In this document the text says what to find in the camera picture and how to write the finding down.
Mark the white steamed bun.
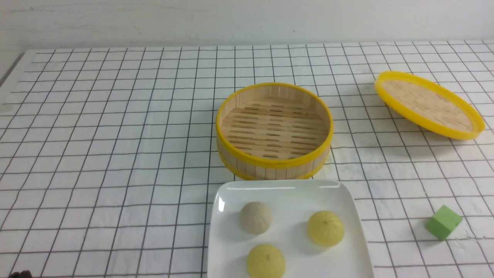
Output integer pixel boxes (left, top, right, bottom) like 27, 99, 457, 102
239, 201, 273, 235

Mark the yellow bun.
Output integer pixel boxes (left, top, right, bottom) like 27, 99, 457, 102
246, 244, 286, 278
307, 210, 345, 248

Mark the white square plate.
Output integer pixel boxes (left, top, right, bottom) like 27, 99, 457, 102
208, 179, 375, 278

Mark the yellow bamboo steamer basket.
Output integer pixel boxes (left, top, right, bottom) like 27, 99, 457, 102
215, 82, 334, 180

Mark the white grid tablecloth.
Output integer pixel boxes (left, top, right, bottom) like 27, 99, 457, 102
0, 40, 493, 278

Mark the yellow bamboo steamer lid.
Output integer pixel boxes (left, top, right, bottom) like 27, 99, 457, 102
374, 71, 486, 141

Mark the green cube block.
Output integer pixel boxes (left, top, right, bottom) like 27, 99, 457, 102
425, 205, 463, 241

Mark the dark object at edge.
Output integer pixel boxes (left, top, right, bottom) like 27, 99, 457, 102
8, 270, 32, 278

